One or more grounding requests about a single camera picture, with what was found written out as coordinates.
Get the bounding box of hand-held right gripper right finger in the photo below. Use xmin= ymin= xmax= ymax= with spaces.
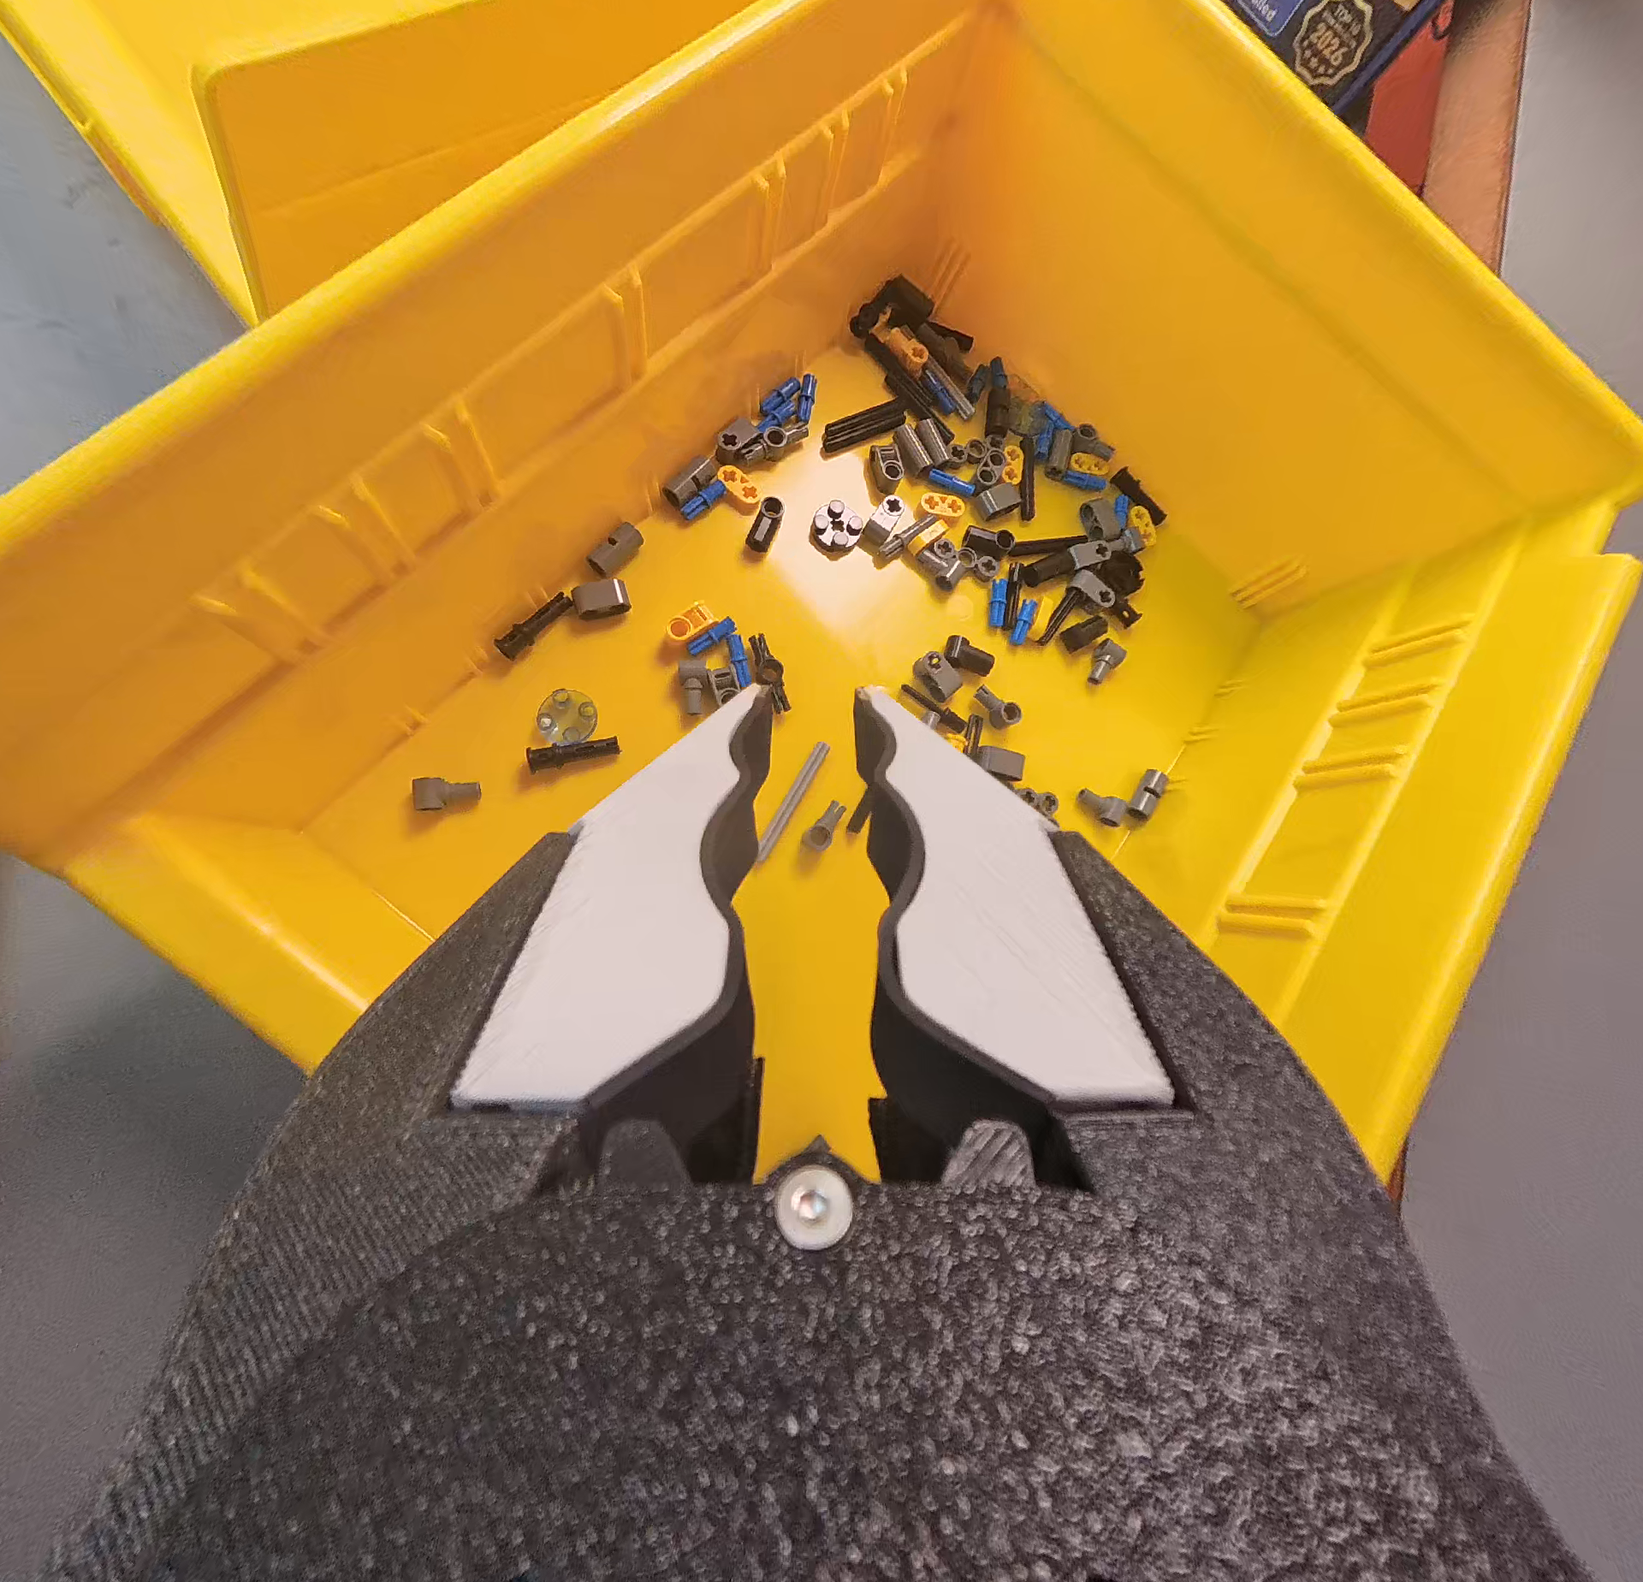
xmin=851 ymin=686 xmax=1177 ymax=1184

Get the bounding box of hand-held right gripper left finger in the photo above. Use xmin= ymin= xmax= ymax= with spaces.
xmin=448 ymin=686 xmax=774 ymax=1184

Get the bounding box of yellow plastic bin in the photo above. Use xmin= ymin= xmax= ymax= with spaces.
xmin=0 ymin=0 xmax=996 ymax=327
xmin=0 ymin=0 xmax=1643 ymax=1184

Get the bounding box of black toy tank box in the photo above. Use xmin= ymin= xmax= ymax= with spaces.
xmin=1160 ymin=0 xmax=1503 ymax=114

